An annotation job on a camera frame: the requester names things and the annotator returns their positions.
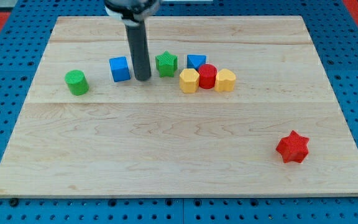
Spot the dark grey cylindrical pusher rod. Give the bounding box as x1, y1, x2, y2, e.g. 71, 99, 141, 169
126, 21, 152, 81

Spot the blue cube block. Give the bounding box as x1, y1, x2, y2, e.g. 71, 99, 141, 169
109, 56, 131, 82

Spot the green star block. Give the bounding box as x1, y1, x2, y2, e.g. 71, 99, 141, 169
155, 51, 178, 77

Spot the blue triangle block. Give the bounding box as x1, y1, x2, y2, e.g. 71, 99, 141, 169
186, 54, 207, 70

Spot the yellow hexagon block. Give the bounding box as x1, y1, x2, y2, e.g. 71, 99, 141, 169
179, 68, 200, 93

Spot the green cylinder block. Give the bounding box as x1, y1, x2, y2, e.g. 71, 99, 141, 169
65, 70, 89, 96

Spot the red cylinder block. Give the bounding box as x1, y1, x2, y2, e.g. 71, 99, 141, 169
198, 63, 218, 89

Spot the yellow heart block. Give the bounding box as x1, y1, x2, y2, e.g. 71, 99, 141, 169
214, 68, 237, 92

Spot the light wooden board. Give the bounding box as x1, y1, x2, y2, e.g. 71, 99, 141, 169
0, 16, 358, 198

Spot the red star block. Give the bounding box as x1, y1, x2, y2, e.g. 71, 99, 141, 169
276, 130, 310, 163

